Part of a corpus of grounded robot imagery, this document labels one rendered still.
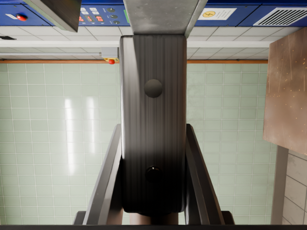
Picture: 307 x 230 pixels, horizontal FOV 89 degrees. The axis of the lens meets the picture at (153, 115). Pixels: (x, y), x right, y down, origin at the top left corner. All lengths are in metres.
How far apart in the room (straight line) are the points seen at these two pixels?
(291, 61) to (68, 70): 1.46
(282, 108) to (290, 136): 0.14
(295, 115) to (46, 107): 1.66
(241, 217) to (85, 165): 1.51
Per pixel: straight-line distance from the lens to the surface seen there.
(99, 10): 0.65
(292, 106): 0.92
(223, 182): 1.66
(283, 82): 0.97
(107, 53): 1.06
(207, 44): 1.01
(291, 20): 0.85
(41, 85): 1.64
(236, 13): 0.70
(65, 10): 0.46
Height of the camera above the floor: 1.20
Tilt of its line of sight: level
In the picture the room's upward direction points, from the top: 90 degrees counter-clockwise
